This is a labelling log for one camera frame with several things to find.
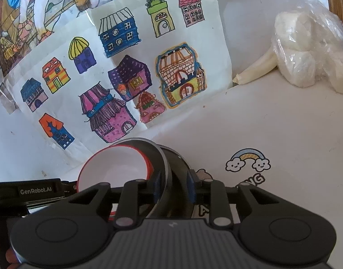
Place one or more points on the stainless steel bowl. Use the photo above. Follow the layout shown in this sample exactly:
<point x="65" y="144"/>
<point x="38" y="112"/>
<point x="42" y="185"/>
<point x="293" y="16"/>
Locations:
<point x="161" y="162"/>

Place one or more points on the pale rolled paper tube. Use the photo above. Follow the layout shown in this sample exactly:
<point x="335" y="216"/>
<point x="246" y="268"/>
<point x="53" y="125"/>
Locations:
<point x="255" y="71"/>

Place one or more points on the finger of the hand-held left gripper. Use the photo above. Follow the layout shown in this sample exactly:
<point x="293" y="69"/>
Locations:
<point x="69" y="189"/>

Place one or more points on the coloured figures drawing sheet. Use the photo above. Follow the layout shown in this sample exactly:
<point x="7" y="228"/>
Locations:
<point x="34" y="11"/>

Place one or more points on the large stainless steel plate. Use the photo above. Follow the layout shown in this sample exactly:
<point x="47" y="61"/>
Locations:
<point x="177" y="171"/>

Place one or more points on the coloured houses drawing sheet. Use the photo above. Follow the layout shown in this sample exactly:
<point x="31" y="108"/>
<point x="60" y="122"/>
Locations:
<point x="132" y="70"/>

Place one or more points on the clear bag of white buns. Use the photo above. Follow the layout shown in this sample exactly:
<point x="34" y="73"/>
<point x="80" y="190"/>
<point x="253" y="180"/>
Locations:
<point x="295" y="50"/>

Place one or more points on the white cartoon printed tablecloth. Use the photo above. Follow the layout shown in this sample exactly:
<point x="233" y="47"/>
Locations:
<point x="286" y="134"/>

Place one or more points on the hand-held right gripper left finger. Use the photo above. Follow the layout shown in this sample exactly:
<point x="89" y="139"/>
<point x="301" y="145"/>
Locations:
<point x="158" y="186"/>

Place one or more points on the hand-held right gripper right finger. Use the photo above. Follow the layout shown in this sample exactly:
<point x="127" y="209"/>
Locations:
<point x="191" y="187"/>

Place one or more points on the white red-rimmed ceramic bowl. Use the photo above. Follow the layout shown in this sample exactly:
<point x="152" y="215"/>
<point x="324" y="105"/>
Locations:
<point x="112" y="168"/>
<point x="151" y="164"/>

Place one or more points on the person's left hand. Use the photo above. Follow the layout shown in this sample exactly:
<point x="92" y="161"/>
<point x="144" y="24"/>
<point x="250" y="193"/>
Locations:
<point x="11" y="259"/>

